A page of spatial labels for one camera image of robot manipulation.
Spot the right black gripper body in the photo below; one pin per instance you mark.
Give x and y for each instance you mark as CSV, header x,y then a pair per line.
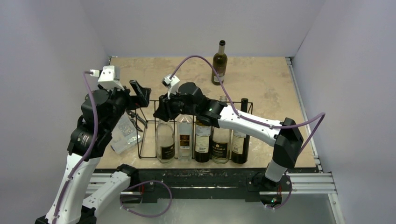
x,y
165,107

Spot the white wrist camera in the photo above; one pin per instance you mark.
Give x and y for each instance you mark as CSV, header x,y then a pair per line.
x,y
108,77
172,83

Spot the clear bottle black label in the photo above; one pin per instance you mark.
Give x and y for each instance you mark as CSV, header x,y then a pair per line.
x,y
220,143

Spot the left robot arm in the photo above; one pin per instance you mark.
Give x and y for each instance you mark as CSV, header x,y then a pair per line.
x,y
101,111

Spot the black wire wine rack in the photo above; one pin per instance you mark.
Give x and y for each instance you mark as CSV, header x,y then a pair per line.
x,y
147,148

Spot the black pruning shears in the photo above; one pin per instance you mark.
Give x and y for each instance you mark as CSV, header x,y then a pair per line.
x,y
134,118

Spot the dark bottle silver neck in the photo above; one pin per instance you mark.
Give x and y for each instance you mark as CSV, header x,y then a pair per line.
x,y
219,63

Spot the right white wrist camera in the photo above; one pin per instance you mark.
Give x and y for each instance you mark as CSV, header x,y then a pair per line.
x,y
172,83

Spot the dark green wine bottle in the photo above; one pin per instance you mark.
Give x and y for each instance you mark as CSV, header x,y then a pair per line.
x,y
240,147

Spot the black table front rail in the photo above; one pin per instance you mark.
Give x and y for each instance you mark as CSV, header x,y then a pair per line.
x,y
246,184

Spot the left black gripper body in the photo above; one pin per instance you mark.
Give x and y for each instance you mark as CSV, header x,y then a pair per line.
x,y
133,101

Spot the green bottle white label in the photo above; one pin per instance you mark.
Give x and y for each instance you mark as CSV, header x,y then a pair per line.
x,y
202,140

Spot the clear bottle black cap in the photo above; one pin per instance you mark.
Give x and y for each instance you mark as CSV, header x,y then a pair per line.
x,y
184,134

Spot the clear tall bottle dark label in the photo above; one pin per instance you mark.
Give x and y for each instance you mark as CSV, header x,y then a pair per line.
x,y
165,142

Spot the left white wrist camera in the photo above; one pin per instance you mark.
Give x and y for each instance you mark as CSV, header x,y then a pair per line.
x,y
108,77

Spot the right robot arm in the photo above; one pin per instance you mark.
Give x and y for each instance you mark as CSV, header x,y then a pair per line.
x,y
283,136

